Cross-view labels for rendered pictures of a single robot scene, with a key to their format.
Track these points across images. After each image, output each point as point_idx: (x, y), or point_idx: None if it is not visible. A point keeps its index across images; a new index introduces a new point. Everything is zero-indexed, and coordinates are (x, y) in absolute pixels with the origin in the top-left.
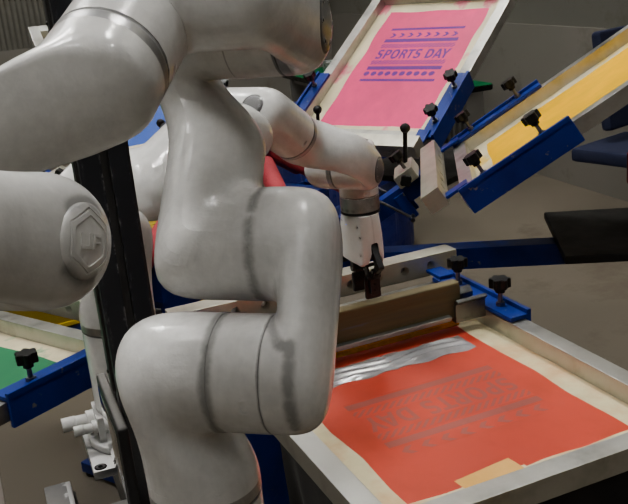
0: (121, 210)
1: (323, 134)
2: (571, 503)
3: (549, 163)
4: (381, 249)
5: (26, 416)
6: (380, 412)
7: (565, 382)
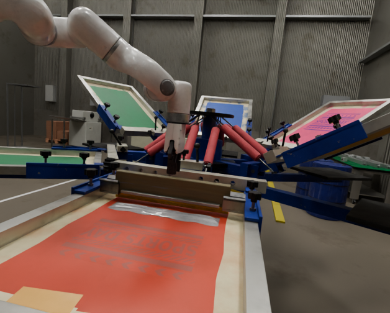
0: None
1: (125, 50)
2: None
3: (339, 148)
4: (176, 145)
5: (33, 176)
6: (105, 228)
7: (227, 270)
